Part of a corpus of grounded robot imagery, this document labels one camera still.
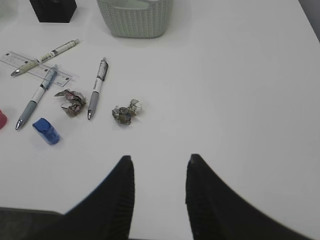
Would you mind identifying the blue-grey grip pen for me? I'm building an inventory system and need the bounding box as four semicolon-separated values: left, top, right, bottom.
15;64;58;130

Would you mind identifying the black mesh pen holder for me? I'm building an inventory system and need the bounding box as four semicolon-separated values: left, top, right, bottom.
29;0;77;23

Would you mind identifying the grey-green woven plastic basket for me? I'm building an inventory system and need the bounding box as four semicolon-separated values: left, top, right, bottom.
97;0;174;39

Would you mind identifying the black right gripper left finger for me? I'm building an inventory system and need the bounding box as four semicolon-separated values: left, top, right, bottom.
32;155;135;240

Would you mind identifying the clear plastic ruler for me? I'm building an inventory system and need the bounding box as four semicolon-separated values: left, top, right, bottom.
0;51;73;87

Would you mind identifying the white grey grip pen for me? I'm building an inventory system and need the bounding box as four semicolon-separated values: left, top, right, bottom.
87;57;109;120

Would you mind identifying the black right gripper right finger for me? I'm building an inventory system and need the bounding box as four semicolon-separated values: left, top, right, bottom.
185;154;308;240

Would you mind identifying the paper ball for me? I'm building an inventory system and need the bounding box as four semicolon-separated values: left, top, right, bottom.
54;89;87;118
111;99;142;125

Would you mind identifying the blue pencil sharpener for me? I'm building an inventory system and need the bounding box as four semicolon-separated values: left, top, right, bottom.
32;117;60;145

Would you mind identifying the pink pencil sharpener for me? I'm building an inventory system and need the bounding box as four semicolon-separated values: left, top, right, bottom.
0;110;8;129

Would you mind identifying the cream barrel pen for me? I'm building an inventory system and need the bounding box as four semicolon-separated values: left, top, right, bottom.
10;39;80;77

